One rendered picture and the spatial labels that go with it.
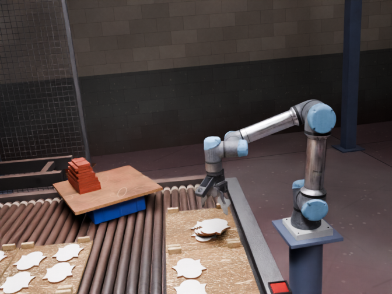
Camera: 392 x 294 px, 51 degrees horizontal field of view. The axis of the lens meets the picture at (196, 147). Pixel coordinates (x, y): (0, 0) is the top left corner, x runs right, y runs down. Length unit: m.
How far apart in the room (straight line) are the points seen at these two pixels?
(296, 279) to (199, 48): 4.75
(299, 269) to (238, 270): 0.56
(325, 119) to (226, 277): 0.77
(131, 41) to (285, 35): 2.40
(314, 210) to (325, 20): 5.41
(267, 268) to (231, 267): 0.15
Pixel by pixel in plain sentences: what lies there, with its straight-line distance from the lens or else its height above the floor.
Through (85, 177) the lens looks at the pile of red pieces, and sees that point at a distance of 2.41.
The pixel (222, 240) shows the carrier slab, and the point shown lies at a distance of 1.99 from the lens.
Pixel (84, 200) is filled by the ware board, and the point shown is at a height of 1.04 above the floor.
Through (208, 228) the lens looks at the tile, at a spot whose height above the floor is 1.00.
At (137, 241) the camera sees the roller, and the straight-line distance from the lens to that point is 2.09.
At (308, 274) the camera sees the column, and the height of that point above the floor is 0.66.
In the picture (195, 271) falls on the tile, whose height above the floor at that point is 0.95.
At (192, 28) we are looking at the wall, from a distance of 6.48.
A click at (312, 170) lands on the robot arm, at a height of 1.26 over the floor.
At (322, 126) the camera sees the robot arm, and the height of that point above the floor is 1.46.
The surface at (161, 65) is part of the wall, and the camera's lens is 6.45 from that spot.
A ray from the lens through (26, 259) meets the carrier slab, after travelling 2.10.
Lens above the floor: 1.93
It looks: 17 degrees down
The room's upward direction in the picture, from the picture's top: 4 degrees counter-clockwise
